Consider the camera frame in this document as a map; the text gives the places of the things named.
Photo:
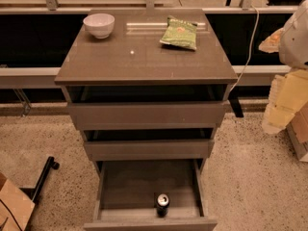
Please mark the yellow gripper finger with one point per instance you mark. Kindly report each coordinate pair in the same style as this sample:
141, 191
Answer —
272, 42
287, 95

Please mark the dark pepsi can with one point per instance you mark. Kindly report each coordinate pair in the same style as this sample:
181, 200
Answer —
162, 203

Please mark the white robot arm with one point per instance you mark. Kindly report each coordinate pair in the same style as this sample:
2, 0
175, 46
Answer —
293, 48

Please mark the grey drawer cabinet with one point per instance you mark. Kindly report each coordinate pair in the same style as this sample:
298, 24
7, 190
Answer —
131, 65

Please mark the grey top drawer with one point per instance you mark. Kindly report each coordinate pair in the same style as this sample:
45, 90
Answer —
135, 116

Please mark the grey middle drawer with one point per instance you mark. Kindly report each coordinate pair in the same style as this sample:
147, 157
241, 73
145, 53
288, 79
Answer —
148, 150

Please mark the grey open bottom drawer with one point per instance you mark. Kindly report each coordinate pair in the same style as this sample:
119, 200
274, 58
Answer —
126, 199

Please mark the cardboard box right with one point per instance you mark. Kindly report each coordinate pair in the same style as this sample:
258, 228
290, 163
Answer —
298, 132

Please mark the cardboard box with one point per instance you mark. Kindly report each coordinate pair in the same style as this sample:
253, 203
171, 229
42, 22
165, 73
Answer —
298, 132
16, 207

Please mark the green chip bag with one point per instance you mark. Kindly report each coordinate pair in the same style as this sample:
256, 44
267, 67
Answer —
180, 33

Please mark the white ceramic bowl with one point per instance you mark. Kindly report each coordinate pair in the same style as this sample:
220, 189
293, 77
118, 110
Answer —
100, 25

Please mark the black caster leg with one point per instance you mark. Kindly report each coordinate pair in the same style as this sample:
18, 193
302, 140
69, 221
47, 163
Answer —
34, 192

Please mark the cardboard box bottom left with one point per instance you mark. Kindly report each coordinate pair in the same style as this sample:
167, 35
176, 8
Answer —
16, 207

